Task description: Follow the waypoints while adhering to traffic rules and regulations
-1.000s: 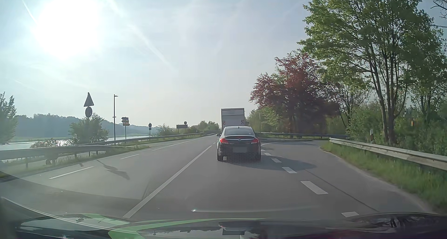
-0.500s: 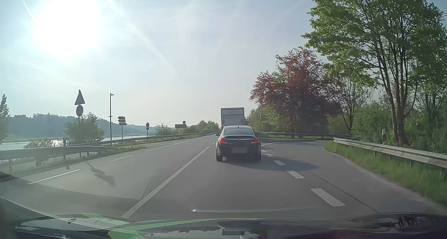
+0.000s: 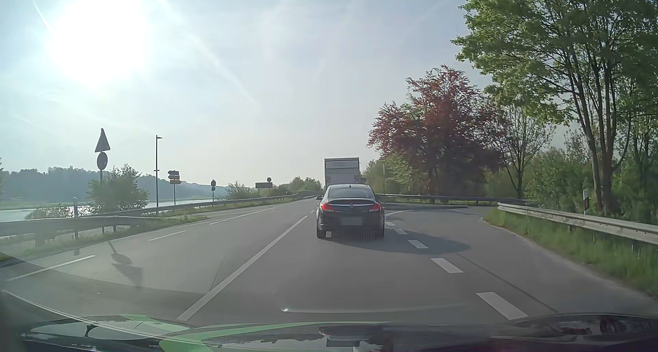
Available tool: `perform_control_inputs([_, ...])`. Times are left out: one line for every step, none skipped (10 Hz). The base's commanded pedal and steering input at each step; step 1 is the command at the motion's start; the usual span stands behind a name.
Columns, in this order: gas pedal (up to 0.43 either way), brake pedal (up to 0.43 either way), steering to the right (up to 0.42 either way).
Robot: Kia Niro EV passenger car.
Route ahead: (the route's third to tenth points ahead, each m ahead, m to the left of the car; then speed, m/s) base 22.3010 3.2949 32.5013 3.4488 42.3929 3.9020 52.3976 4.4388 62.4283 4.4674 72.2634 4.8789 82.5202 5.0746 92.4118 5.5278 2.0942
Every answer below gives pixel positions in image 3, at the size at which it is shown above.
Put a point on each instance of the distant wooded hill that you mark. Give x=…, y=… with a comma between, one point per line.
x=67, y=185

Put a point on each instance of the black car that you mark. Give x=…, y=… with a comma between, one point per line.
x=350, y=210

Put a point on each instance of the river water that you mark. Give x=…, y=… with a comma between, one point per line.
x=15, y=214

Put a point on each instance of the green bush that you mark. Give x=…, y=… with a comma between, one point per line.
x=117, y=190

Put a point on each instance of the grey metal guard rail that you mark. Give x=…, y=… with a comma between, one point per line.
x=67, y=222
x=581, y=219
x=447, y=198

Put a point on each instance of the rectangular road sign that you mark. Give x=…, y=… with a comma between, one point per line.
x=263, y=185

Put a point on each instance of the group of bushes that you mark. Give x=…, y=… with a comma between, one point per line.
x=288, y=186

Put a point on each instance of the triangular and round road sign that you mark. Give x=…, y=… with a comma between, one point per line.
x=102, y=151

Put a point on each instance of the tall green tree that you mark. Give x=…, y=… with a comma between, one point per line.
x=581, y=59

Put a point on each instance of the grey asphalt road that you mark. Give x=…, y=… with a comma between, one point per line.
x=334, y=275

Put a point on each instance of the red-leaved tree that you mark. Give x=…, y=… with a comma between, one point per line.
x=437, y=131

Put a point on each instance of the marker post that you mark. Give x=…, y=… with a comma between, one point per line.
x=585, y=200

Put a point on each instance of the lamp post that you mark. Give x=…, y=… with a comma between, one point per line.
x=157, y=172

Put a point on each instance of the white box lorry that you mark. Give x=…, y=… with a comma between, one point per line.
x=342, y=172

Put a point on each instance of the car's own bonnet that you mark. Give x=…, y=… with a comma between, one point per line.
x=267, y=336

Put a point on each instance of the direction signpost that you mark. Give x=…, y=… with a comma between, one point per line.
x=174, y=180

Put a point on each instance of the road markings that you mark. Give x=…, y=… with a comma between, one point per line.
x=241, y=269

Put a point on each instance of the row of green trees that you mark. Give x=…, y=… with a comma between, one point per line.
x=545, y=172

